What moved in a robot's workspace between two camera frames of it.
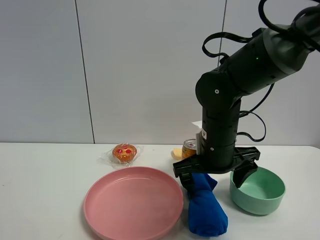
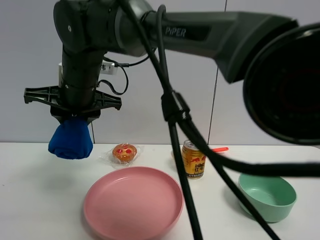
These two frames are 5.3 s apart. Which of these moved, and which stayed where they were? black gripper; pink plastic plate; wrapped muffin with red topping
Moved: black gripper
Stayed: pink plastic plate; wrapped muffin with red topping
